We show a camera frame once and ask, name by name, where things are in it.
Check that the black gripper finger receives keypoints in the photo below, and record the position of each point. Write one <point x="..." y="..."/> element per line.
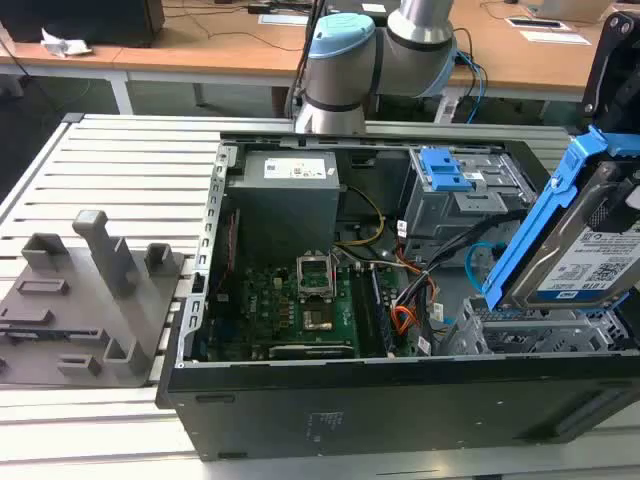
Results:
<point x="630" y="200"/>

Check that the hard disk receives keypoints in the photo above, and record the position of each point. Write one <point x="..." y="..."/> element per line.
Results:
<point x="560" y="240"/>

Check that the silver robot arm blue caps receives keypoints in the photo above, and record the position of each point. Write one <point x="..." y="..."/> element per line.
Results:
<point x="340" y="75"/>

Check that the grey metal disk bay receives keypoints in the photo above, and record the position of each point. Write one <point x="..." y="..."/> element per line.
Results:
<point x="525" y="335"/>

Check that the black RAM slot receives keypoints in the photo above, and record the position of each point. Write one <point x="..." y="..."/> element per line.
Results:
<point x="361" y="310"/>

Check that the black expansion slot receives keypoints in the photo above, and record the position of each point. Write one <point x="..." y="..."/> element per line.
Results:
<point x="310" y="350"/>

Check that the white paper sheet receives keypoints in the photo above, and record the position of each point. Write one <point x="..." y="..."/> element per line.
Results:
<point x="555" y="37"/>
<point x="282" y="19"/>

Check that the black white desk device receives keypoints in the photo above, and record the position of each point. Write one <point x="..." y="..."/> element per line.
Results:
<point x="535" y="23"/>

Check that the grey metal drive cage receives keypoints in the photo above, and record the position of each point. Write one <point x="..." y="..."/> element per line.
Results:
<point x="450" y="215"/>

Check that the blue plastic drive latch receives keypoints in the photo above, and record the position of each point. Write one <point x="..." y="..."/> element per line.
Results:
<point x="442" y="172"/>

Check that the installed RAM stick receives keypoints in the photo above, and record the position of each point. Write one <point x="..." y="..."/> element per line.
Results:
<point x="382" y="315"/>

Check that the black open PC case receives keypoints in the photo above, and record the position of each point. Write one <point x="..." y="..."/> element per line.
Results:
<point x="400" y="410"/>

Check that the CPU socket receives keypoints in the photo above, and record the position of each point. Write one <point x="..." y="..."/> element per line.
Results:
<point x="318" y="320"/>

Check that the grey power supply unit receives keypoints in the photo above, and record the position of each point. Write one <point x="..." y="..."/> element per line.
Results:
<point x="280" y="210"/>

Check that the black power brick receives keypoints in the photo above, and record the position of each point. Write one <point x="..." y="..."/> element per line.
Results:
<point x="260" y="8"/>

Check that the green motherboard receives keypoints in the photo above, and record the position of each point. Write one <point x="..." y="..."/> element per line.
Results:
<point x="270" y="310"/>

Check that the black computer box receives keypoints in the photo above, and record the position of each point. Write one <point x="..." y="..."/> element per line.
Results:
<point x="75" y="20"/>

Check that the crumpled white paper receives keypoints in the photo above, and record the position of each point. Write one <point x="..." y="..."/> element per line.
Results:
<point x="62" y="46"/>

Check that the grey plastic parts rack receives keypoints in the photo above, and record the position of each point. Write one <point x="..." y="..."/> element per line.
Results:
<point x="75" y="325"/>

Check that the wooden desk white frame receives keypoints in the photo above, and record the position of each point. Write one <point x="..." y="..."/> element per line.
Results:
<point x="530" y="65"/>
<point x="190" y="50"/>

